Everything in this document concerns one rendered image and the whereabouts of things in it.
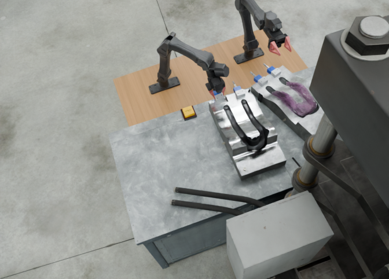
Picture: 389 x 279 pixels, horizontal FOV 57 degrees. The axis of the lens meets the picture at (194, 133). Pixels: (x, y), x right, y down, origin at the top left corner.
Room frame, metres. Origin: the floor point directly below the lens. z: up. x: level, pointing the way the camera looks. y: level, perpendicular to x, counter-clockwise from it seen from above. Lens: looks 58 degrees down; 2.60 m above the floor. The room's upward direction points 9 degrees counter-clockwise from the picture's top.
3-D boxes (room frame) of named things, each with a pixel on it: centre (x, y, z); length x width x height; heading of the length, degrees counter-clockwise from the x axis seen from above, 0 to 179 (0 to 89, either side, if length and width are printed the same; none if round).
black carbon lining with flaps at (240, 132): (1.06, -0.29, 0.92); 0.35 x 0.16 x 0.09; 11
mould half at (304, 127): (1.19, -0.62, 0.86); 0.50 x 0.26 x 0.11; 29
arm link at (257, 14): (1.63, -0.44, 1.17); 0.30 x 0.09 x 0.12; 14
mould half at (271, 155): (1.04, -0.29, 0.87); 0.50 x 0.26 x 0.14; 11
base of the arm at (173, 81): (1.50, 0.15, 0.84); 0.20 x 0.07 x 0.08; 104
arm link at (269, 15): (1.47, -0.48, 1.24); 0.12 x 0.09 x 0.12; 14
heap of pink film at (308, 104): (1.19, -0.61, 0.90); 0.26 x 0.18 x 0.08; 29
